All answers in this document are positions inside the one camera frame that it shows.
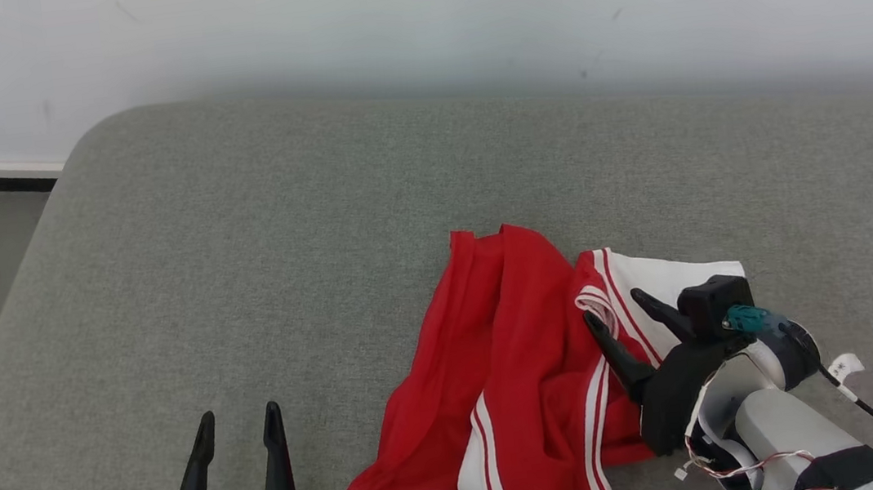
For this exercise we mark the red jersey white striped sleeves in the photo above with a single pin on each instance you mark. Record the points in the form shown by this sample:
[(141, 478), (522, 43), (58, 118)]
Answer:
[(512, 335)]

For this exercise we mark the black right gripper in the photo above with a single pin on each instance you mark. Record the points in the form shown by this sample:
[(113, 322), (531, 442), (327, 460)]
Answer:
[(676, 398)]

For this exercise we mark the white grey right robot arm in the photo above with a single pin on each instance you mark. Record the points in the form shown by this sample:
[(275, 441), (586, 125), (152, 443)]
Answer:
[(785, 419)]

